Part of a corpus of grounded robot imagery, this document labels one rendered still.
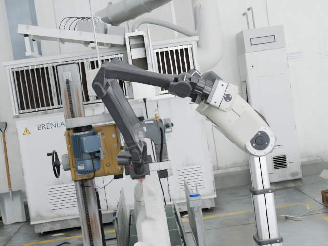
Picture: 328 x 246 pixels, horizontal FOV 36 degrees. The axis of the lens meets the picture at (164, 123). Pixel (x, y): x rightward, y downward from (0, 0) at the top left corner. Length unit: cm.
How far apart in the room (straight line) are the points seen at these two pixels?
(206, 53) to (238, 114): 390
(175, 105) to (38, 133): 163
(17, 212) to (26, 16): 265
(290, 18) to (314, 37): 44
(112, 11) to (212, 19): 128
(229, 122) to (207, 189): 370
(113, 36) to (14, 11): 188
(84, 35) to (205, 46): 156
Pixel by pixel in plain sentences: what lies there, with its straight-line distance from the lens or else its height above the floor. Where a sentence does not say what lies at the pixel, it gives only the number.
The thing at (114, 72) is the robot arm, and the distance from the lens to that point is 223.
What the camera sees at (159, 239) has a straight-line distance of 277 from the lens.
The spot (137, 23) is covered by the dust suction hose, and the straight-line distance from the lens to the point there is 560.
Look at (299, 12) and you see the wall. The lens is 759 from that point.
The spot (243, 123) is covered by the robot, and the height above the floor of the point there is 130.
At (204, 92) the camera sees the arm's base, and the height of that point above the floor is 147.
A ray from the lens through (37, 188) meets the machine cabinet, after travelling 608.
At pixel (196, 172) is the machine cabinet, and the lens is 595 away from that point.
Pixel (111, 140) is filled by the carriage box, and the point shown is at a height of 124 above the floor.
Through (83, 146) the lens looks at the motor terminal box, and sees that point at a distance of 289.
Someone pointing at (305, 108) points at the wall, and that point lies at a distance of 754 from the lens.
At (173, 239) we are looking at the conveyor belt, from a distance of 388.
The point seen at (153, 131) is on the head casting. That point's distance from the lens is 313.
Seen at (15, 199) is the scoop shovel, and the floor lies 31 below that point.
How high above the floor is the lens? 150
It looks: 4 degrees down
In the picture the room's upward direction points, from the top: 8 degrees counter-clockwise
